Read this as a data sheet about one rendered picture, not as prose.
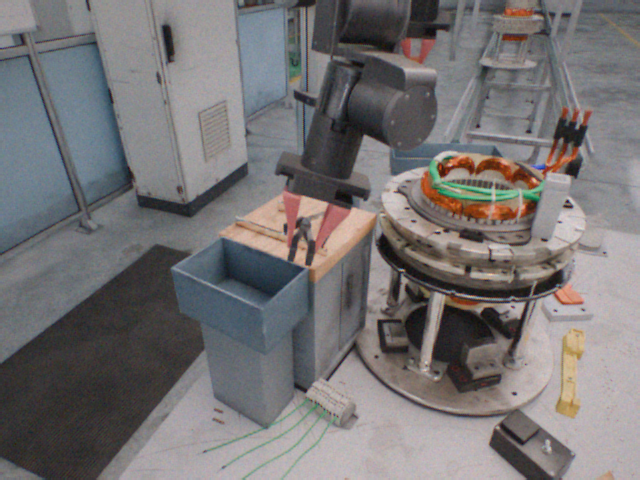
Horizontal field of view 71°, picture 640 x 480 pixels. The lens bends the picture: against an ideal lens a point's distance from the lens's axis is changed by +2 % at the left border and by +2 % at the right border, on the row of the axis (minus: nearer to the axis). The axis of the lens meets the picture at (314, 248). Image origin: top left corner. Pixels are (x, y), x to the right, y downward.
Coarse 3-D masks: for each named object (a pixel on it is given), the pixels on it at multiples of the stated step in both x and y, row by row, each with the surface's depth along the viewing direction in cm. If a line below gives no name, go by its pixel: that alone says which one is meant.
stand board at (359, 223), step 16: (272, 208) 79; (304, 208) 79; (320, 208) 79; (352, 208) 79; (272, 224) 74; (352, 224) 74; (368, 224) 75; (240, 240) 70; (256, 240) 70; (272, 240) 70; (336, 240) 70; (352, 240) 71; (304, 256) 66; (320, 256) 66; (336, 256) 68; (320, 272) 65
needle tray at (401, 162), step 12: (432, 144) 107; (444, 144) 107; (456, 144) 107; (468, 144) 106; (480, 144) 106; (492, 144) 106; (396, 156) 109; (408, 156) 109; (420, 156) 109; (432, 156) 109; (492, 156) 107; (504, 156) 99; (396, 168) 100; (408, 168) 100
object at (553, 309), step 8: (552, 296) 100; (544, 304) 98; (552, 304) 98; (560, 304) 98; (544, 312) 98; (552, 312) 96; (560, 312) 96; (568, 312) 96; (576, 312) 96; (584, 312) 96; (552, 320) 96; (560, 320) 96; (568, 320) 96; (576, 320) 96
